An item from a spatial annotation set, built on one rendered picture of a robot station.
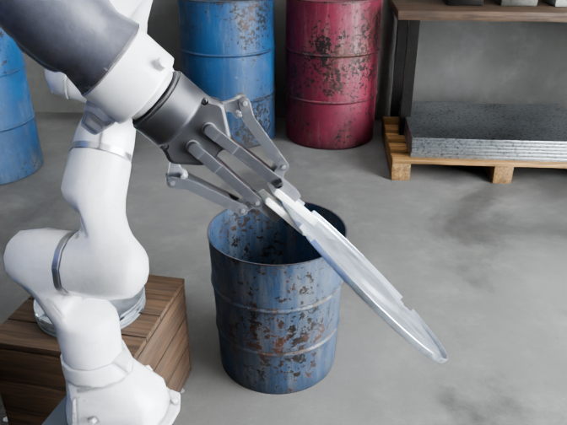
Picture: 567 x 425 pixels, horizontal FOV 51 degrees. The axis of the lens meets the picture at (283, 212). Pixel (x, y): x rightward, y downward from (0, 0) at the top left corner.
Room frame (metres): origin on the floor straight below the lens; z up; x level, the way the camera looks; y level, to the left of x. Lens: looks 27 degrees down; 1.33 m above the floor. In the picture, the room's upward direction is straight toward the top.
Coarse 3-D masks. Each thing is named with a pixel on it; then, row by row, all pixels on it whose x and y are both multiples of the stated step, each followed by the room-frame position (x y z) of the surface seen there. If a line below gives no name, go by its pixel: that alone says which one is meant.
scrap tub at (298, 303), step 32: (224, 224) 1.69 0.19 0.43; (256, 224) 1.76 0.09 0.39; (288, 224) 1.77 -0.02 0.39; (224, 256) 1.43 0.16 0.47; (256, 256) 1.76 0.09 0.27; (288, 256) 1.77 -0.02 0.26; (320, 256) 1.71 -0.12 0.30; (224, 288) 1.44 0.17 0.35; (256, 288) 1.38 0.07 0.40; (288, 288) 1.37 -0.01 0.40; (320, 288) 1.41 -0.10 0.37; (224, 320) 1.45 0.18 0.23; (256, 320) 1.38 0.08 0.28; (288, 320) 1.38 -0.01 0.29; (320, 320) 1.42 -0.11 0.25; (224, 352) 1.48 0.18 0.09; (256, 352) 1.38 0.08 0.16; (288, 352) 1.38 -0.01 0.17; (320, 352) 1.43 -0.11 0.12; (256, 384) 1.39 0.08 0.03; (288, 384) 1.39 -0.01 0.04
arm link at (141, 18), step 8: (112, 0) 0.64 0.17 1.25; (120, 0) 0.64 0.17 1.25; (128, 0) 0.65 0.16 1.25; (136, 0) 0.66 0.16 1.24; (144, 0) 0.82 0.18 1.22; (152, 0) 0.87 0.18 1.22; (120, 8) 0.65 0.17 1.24; (128, 8) 0.66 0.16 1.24; (136, 8) 0.68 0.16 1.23; (144, 8) 0.83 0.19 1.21; (128, 16) 0.67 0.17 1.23; (136, 16) 0.83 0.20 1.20; (144, 16) 0.85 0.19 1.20; (144, 24) 0.88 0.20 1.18
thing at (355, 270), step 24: (312, 240) 0.56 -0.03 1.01; (336, 240) 0.68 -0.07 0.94; (336, 264) 0.54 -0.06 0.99; (360, 264) 0.67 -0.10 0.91; (360, 288) 0.52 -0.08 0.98; (384, 288) 0.65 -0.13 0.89; (384, 312) 0.51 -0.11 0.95; (408, 312) 0.69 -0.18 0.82; (408, 336) 0.51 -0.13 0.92; (432, 336) 0.65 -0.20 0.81
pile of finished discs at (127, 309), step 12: (144, 288) 1.39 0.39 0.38; (108, 300) 1.33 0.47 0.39; (120, 300) 1.33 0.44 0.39; (132, 300) 1.33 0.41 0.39; (144, 300) 1.37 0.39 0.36; (36, 312) 1.28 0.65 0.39; (120, 312) 1.28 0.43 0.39; (132, 312) 1.29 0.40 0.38; (48, 324) 1.23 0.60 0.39; (120, 324) 1.26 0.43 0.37
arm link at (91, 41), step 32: (0, 0) 0.53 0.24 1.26; (32, 0) 0.54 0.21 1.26; (64, 0) 0.55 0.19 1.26; (96, 0) 0.57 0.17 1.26; (32, 32) 0.54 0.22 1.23; (64, 32) 0.54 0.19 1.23; (96, 32) 0.55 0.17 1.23; (128, 32) 0.57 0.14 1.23; (64, 64) 0.55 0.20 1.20; (96, 64) 0.55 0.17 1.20
